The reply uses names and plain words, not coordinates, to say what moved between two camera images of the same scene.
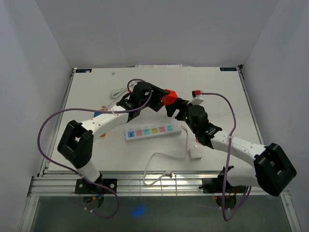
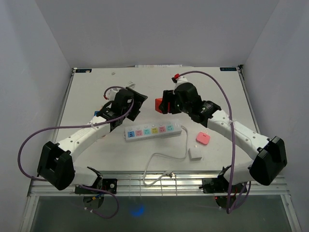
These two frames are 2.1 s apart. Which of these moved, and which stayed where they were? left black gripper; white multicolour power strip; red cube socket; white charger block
Moved: left black gripper; red cube socket
Stayed: white multicolour power strip; white charger block
